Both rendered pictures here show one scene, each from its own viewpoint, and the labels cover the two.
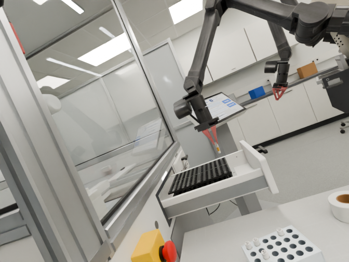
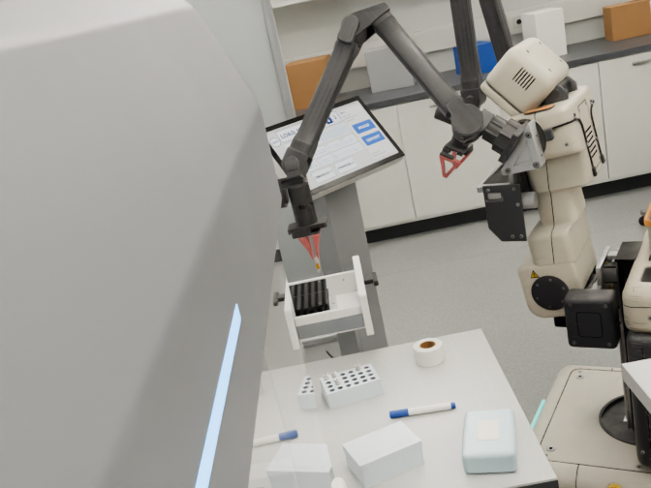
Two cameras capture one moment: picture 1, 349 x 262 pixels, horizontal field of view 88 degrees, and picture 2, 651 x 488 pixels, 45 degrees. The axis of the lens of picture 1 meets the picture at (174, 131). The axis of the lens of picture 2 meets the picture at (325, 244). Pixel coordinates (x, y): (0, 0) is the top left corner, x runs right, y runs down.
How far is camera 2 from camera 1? 1.31 m
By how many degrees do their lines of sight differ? 17
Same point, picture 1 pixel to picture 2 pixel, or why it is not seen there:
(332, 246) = (396, 381)
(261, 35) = not seen: outside the picture
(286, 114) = not seen: hidden behind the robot
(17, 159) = not seen: hidden behind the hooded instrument
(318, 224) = (398, 367)
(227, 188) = (318, 323)
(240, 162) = (348, 289)
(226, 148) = (342, 239)
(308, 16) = (459, 122)
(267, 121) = (481, 154)
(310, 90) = (612, 88)
